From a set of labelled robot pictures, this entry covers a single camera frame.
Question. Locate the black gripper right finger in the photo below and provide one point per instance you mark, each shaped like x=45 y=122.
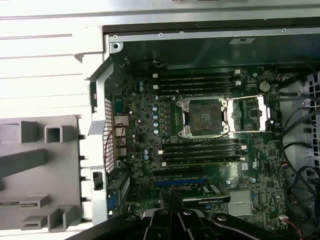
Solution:
x=192 y=225

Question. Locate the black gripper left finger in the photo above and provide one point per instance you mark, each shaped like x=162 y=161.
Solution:
x=155 y=225

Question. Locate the metal locking lever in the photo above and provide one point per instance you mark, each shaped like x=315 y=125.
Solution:
x=179 y=94
x=212 y=139

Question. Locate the metal socket cover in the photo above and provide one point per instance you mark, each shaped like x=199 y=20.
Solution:
x=262 y=113

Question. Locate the CPU socket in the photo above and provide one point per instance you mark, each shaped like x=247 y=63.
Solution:
x=202 y=117

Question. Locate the black graphics card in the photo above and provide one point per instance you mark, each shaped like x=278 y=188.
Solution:
x=215 y=198

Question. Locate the blue expansion slot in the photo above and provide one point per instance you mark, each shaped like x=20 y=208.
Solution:
x=180 y=183

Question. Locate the silver chipset heatsink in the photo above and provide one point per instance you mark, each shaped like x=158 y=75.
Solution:
x=240 y=202

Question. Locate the black expansion slot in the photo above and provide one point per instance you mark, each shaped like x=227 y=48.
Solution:
x=177 y=172

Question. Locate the black RAM slot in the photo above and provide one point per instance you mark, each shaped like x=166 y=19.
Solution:
x=195 y=91
x=195 y=79
x=200 y=143
x=195 y=73
x=200 y=156
x=200 y=150
x=200 y=163
x=195 y=85

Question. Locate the green motherboard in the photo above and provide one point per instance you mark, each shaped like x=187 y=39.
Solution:
x=255 y=155

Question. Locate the grey parts rack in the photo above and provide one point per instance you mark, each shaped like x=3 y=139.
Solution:
x=62 y=160

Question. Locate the black PC case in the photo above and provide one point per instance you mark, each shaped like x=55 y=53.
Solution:
x=98 y=112

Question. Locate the round coin battery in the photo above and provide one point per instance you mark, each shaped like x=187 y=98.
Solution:
x=264 y=86

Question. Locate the silver drive cage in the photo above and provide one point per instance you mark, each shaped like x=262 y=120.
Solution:
x=313 y=87

